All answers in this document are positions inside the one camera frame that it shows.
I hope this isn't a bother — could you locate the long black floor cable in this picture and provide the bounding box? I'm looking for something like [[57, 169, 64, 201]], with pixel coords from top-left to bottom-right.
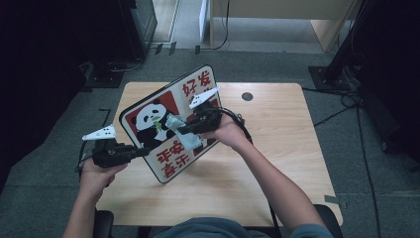
[[301, 86, 383, 238]]

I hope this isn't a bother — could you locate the left hand-held gripper black cable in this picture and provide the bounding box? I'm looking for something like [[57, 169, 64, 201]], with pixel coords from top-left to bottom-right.
[[76, 140, 96, 180]]

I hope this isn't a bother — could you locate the black computer case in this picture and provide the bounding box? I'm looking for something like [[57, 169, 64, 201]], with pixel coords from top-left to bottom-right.
[[129, 0, 158, 61]]

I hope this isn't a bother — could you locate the grey floor cable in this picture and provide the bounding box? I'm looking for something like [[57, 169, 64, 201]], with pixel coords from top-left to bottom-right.
[[109, 58, 146, 73]]

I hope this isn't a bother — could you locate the person's right hand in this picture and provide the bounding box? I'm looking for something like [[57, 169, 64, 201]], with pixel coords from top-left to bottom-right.
[[200, 113, 252, 155]]

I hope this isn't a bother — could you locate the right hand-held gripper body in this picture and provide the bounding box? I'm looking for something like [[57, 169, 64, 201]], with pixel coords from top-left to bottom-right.
[[188, 86, 223, 134]]

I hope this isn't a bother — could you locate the grey tape strip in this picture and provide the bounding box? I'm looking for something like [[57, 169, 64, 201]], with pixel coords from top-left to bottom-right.
[[324, 194, 349, 210]]

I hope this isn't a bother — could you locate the black metal stand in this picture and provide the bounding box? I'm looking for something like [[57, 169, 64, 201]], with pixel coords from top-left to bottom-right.
[[308, 0, 372, 92]]

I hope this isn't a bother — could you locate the panda print sign board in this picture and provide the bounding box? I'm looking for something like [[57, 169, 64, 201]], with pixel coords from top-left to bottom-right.
[[118, 63, 223, 184]]

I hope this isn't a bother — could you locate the black chair armrest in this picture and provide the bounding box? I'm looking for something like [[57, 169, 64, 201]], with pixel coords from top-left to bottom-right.
[[93, 209, 115, 238], [313, 203, 345, 238]]

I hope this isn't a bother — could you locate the black hanging cable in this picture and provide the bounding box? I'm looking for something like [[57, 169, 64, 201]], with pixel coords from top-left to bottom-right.
[[197, 0, 231, 52]]

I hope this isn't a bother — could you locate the hand-held gripper black cable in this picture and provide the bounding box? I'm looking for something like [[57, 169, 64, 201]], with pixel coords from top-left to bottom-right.
[[217, 107, 281, 238], [76, 140, 96, 180]]

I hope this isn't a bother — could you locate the light wooden desk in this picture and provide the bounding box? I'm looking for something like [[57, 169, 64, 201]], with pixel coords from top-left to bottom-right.
[[209, 0, 363, 54]]

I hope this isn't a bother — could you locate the right hand-held gripper black cable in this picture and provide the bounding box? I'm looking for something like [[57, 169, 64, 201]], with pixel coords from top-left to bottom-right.
[[217, 107, 281, 238]]

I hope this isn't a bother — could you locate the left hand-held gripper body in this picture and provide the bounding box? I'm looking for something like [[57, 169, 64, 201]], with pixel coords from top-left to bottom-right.
[[82, 124, 133, 169]]

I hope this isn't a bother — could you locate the person's left hand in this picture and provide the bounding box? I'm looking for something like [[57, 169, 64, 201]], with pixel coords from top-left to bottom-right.
[[79, 159, 128, 201]]

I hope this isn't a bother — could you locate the black stand base plate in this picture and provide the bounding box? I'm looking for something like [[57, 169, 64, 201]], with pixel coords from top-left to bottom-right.
[[84, 60, 126, 89]]

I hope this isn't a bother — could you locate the light blue cloth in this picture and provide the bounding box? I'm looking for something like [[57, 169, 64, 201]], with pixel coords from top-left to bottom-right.
[[164, 113, 204, 152]]

